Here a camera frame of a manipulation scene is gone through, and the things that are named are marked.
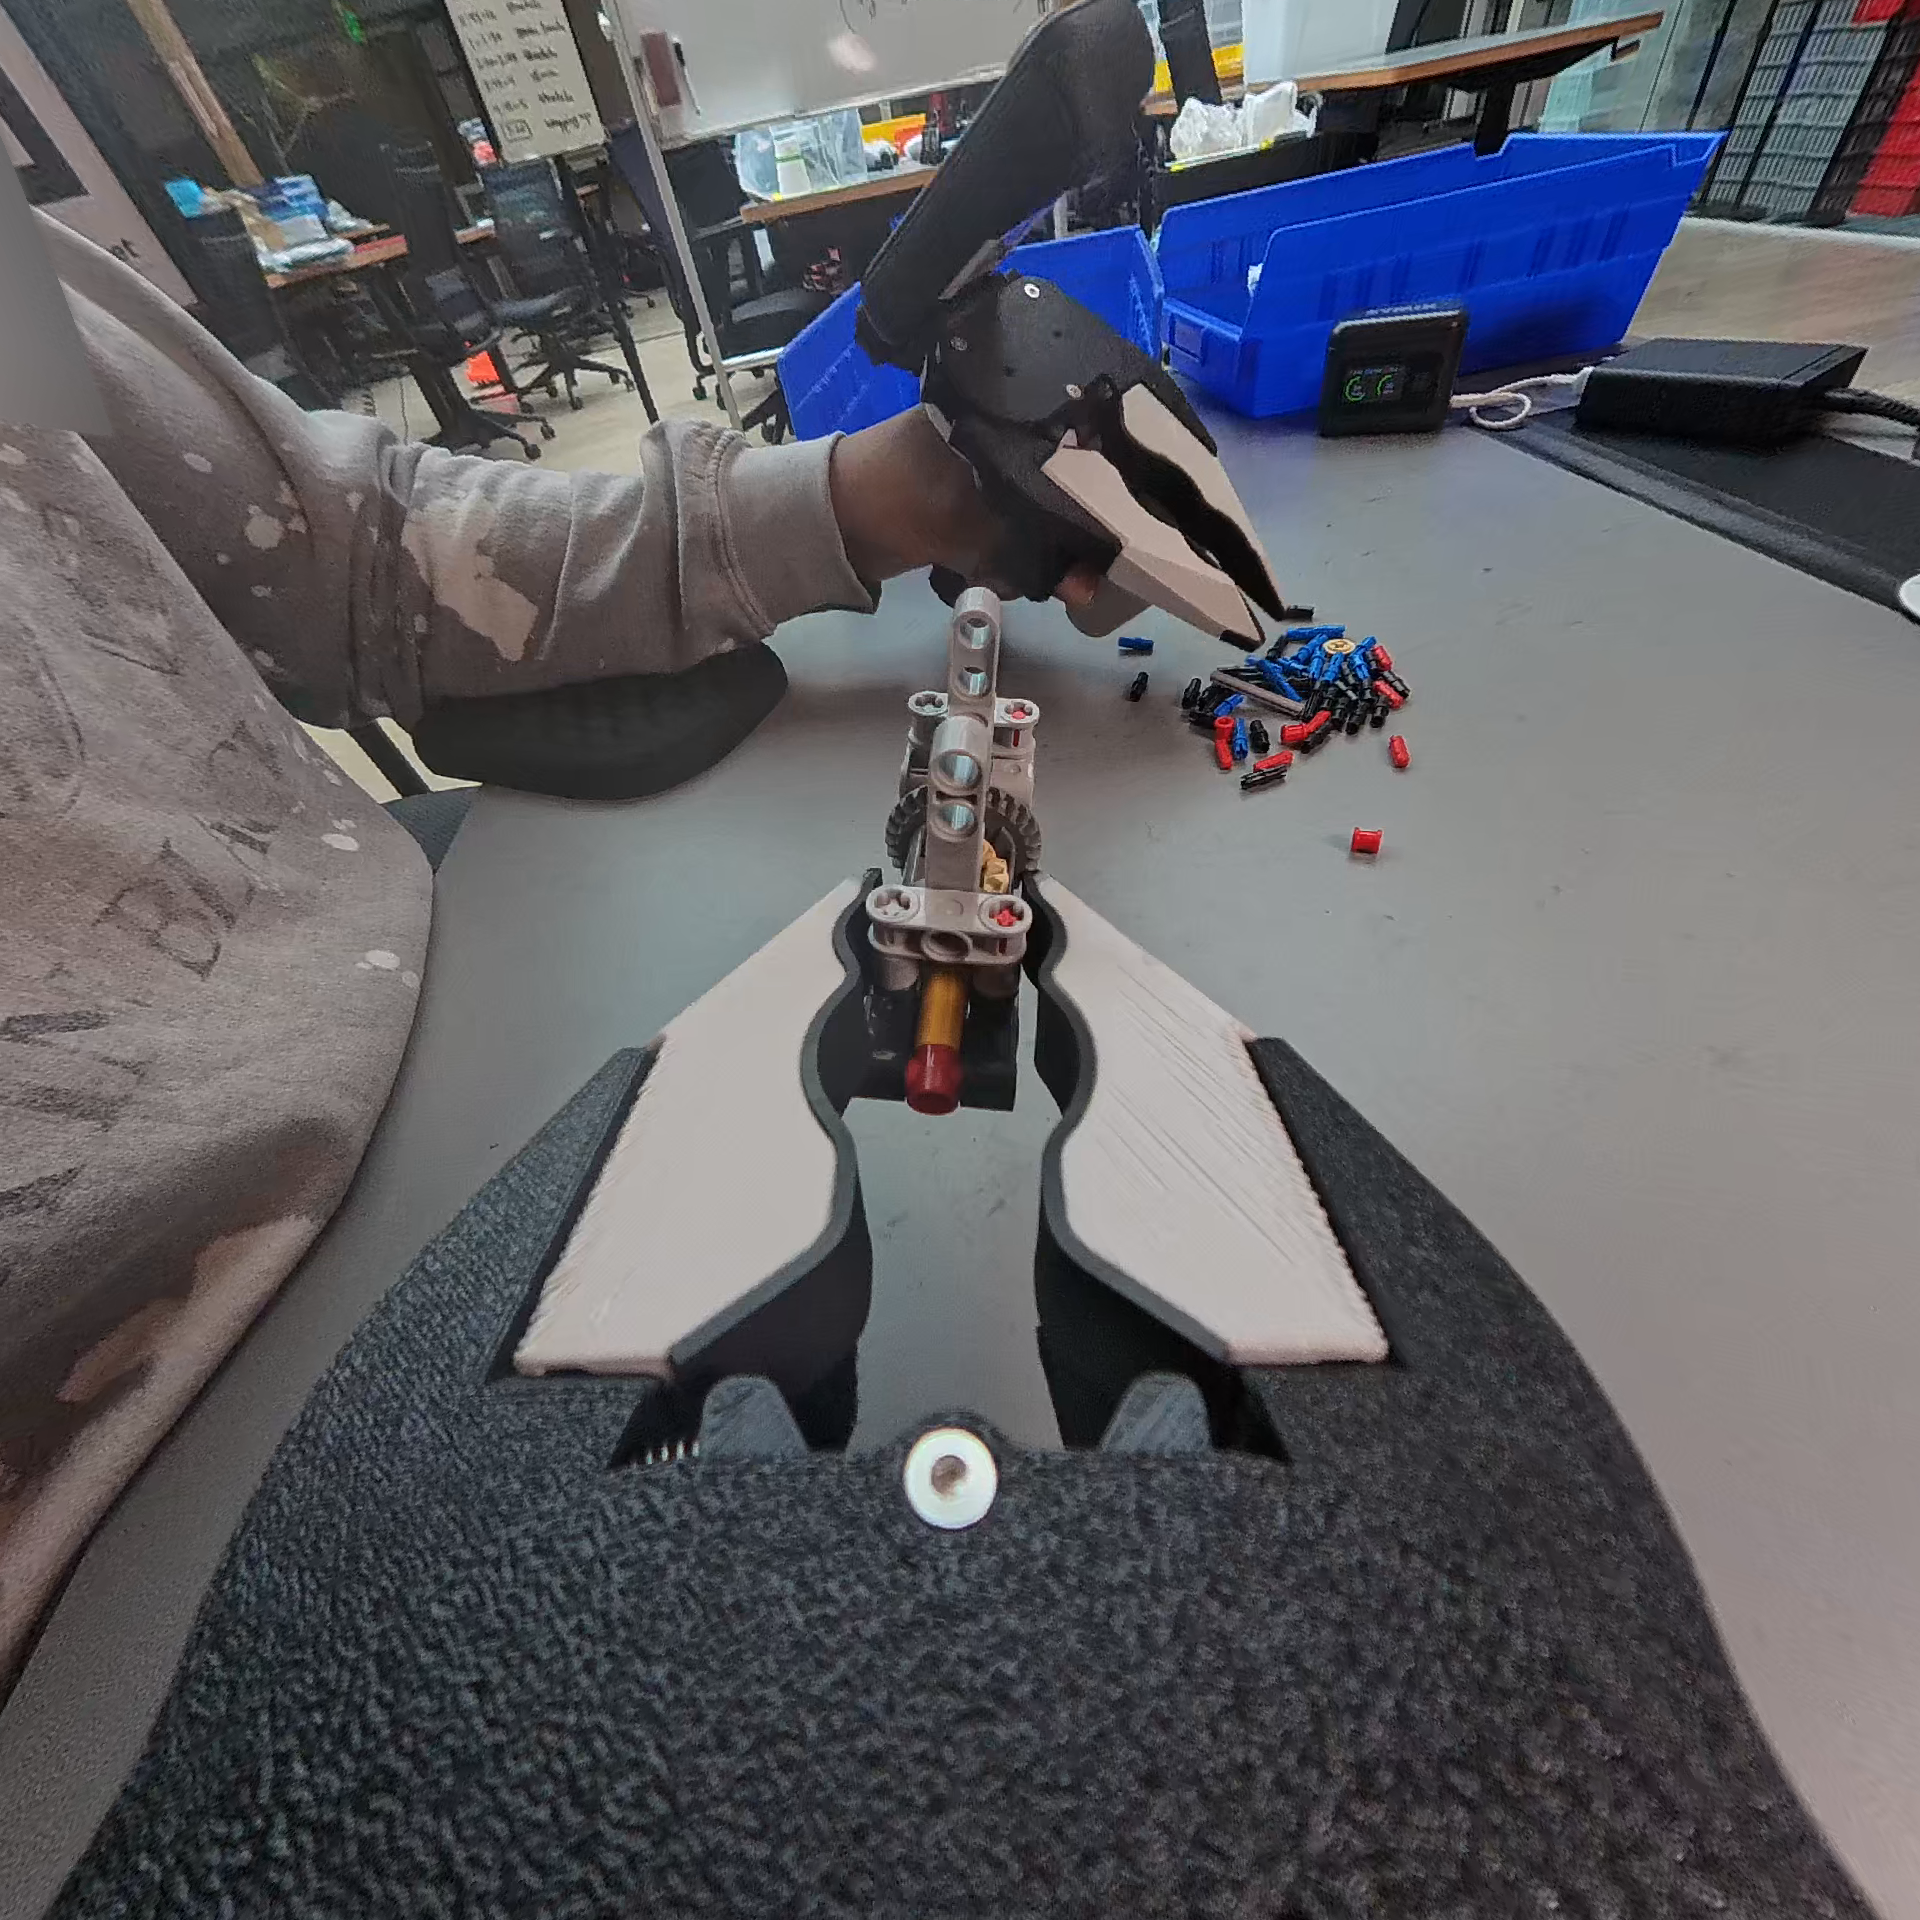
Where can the black power adapter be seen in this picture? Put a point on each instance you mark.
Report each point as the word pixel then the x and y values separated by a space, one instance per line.
pixel 1710 391

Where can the grey desk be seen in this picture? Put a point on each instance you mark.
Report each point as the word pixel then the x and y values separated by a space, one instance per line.
pixel 1575 900

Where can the black office chair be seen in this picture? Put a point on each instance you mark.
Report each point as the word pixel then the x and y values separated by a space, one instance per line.
pixel 549 271

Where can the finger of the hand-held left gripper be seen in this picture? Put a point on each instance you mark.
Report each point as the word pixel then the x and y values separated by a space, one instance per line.
pixel 1223 495
pixel 1154 554

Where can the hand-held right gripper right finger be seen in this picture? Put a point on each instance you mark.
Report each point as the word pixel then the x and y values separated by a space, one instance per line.
pixel 1184 1185

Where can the orange cone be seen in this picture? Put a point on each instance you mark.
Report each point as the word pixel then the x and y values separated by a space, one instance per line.
pixel 482 374

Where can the small whiteboard with writing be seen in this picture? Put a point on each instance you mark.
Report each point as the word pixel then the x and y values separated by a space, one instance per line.
pixel 524 74

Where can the long blue storage bin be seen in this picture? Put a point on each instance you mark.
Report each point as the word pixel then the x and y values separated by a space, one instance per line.
pixel 1424 254

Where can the person's left forearm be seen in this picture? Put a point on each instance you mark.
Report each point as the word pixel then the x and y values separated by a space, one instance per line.
pixel 601 554

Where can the black white printed sign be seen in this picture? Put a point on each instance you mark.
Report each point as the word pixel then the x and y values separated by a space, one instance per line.
pixel 61 104

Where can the large whiteboard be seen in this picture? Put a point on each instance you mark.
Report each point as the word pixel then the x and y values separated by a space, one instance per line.
pixel 781 52

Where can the short blue storage bin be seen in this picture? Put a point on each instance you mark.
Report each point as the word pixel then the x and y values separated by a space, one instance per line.
pixel 841 368

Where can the storage drawer rack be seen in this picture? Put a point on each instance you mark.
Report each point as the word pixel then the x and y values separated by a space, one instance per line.
pixel 1815 104

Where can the black mesh chair seat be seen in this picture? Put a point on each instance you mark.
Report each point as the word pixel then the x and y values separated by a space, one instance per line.
pixel 434 824

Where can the black device with green display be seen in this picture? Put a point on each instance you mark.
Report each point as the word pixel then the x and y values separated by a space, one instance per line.
pixel 1395 374

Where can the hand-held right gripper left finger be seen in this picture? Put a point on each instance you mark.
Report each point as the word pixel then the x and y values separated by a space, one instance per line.
pixel 705 1201

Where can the wooden top desk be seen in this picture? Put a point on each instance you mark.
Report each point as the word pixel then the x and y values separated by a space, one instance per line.
pixel 1424 69

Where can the person's grey sweatshirt torso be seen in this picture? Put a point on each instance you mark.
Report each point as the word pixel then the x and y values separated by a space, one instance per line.
pixel 180 900

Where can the person's left hand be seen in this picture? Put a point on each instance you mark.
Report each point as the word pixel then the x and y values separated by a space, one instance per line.
pixel 915 495

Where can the pile of small connector pins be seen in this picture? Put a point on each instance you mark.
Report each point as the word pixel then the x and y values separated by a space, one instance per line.
pixel 1320 705

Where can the grey toy brick assembly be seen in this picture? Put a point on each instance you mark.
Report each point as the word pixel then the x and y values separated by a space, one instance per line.
pixel 952 781

